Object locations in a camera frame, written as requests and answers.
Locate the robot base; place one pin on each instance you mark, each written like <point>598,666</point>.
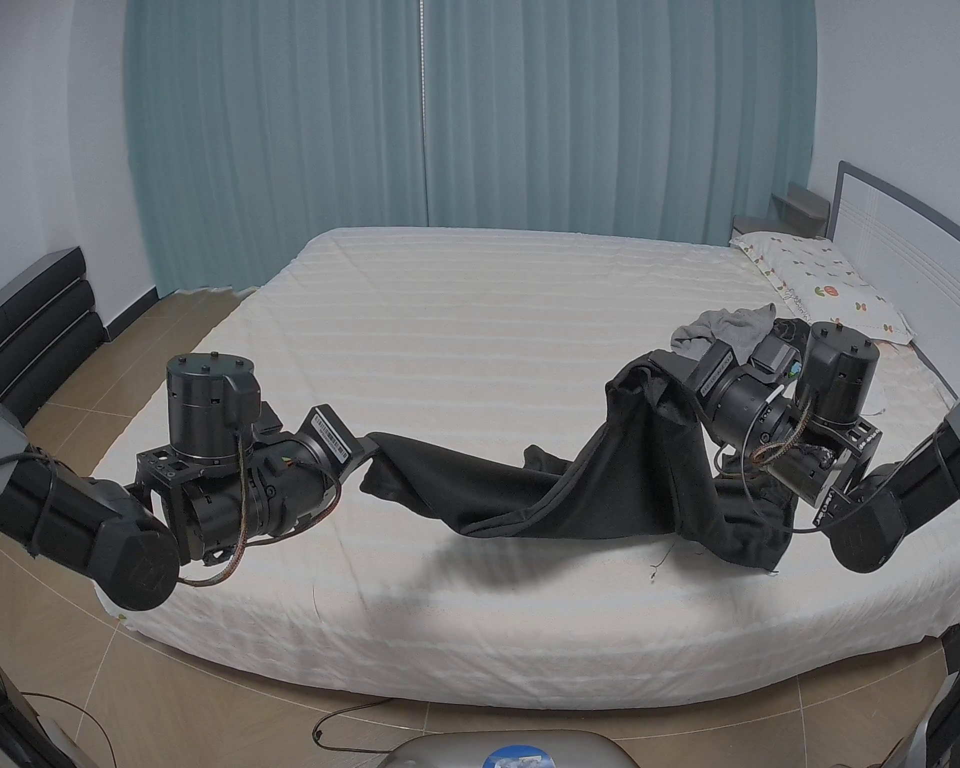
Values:
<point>465,750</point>

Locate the grey bedside table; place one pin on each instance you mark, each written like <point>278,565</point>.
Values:
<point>795,210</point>

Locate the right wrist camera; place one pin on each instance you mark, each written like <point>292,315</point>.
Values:
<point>772,354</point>

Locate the grey garment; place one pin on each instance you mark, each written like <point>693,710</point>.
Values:
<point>731,322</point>

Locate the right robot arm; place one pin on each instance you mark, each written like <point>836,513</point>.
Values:
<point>840,367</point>

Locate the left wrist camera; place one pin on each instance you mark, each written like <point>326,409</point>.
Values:
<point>268,420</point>

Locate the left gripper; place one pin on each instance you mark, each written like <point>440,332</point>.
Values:
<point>300,487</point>

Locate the black chest of drawers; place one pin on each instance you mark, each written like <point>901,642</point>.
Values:
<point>37,337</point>

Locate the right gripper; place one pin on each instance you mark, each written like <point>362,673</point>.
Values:
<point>742,409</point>

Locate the blue-green curtain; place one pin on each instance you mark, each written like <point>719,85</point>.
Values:
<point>300,112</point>

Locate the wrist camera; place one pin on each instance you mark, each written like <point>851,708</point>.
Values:
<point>268,420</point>
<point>772,354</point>

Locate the bed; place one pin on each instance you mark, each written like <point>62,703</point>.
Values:
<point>450,337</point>

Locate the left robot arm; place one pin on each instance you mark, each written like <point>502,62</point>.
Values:
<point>75,510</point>

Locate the white printed pillow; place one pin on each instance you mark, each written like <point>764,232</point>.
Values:
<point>825,277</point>

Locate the black T-shirt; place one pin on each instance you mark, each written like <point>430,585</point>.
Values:
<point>600,487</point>

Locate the black shiny garment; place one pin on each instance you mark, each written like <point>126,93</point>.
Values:
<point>791,334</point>

